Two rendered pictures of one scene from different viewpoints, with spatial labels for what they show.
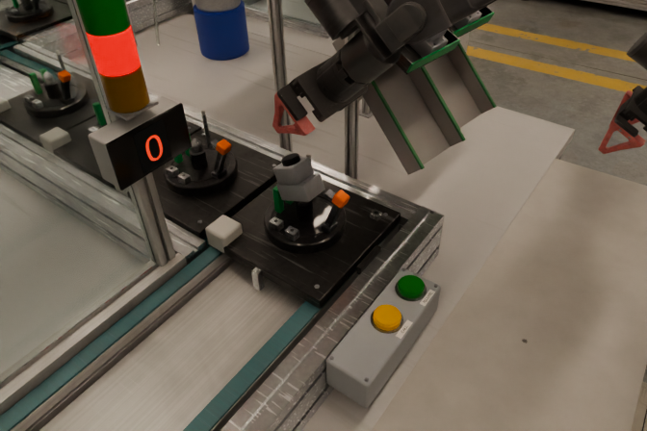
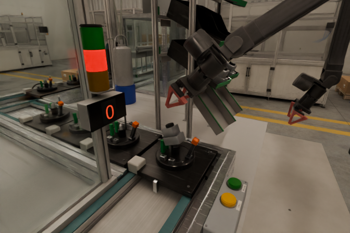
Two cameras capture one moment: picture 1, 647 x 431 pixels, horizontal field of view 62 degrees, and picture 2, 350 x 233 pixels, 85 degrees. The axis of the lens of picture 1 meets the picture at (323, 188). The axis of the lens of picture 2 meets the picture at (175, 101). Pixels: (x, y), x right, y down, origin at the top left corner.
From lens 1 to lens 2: 0.26 m
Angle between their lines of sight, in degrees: 20
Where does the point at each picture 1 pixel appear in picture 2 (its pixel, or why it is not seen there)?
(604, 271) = (307, 174)
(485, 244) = (252, 166)
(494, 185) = (246, 142)
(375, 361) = (230, 224)
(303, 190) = (177, 138)
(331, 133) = not seen: hidden behind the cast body
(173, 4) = not seen: hidden behind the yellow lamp
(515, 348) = (287, 214)
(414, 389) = not seen: outside the picture
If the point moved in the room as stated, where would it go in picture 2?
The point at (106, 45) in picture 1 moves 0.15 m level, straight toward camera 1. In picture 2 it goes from (92, 54) to (107, 63)
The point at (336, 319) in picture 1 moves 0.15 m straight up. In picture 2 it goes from (202, 203) to (204, 157)
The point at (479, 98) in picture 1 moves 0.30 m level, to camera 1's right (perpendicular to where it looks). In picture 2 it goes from (235, 107) to (287, 104)
